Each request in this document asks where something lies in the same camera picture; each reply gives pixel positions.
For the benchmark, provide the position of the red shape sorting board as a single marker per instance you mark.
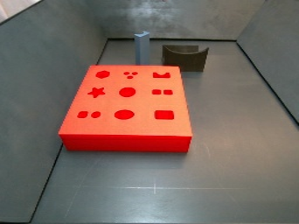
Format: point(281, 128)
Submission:
point(130, 108)

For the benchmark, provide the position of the black curved holder stand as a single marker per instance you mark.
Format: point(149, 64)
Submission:
point(189, 57)

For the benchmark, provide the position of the blue arch object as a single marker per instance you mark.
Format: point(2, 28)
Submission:
point(142, 48)

